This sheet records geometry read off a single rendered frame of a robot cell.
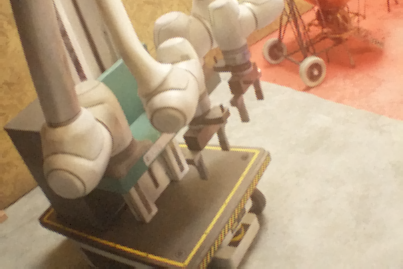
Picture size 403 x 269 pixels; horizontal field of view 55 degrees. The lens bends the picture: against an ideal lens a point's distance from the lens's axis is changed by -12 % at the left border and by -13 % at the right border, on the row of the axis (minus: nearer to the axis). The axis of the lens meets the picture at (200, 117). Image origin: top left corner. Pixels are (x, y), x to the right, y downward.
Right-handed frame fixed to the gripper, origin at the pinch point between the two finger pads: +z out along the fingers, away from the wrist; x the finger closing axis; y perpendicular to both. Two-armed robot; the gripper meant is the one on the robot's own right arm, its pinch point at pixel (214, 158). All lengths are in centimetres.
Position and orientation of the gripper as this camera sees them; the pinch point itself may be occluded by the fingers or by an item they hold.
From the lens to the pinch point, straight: 128.0
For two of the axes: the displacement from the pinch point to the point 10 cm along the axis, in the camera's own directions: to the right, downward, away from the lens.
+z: 3.1, 8.2, 4.9
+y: -8.3, -0.2, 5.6
